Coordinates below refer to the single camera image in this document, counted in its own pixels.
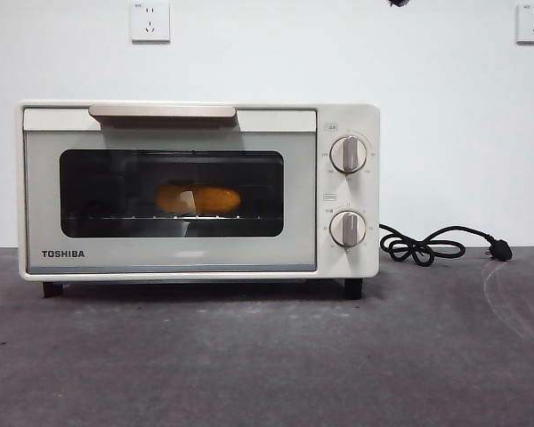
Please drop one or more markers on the cream Toshiba toaster oven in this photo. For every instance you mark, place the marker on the cream Toshiba toaster oven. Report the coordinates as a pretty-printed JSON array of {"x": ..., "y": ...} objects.
[{"x": 370, "y": 195}]

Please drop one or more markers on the cream timer knob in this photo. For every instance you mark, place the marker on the cream timer knob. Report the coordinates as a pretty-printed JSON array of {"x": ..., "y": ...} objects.
[{"x": 349, "y": 228}]

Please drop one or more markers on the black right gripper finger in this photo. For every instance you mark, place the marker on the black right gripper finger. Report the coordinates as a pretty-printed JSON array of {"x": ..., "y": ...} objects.
[{"x": 399, "y": 2}]

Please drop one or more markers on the cream temperature knob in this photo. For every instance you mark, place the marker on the cream temperature knob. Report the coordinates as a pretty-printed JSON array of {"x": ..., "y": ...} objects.
[{"x": 349, "y": 154}]

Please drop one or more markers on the yellow corn cob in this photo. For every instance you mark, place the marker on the yellow corn cob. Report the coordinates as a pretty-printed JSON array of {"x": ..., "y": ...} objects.
[{"x": 216, "y": 199}]

